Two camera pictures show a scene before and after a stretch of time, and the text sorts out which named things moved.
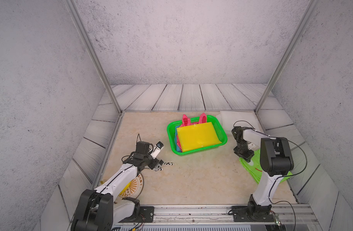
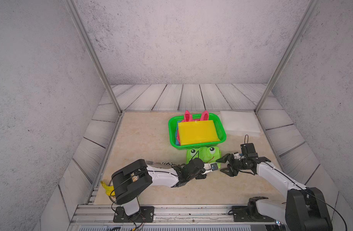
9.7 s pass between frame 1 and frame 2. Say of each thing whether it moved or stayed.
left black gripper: moved
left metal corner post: stayed
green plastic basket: moved
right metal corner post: stayed
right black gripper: moved
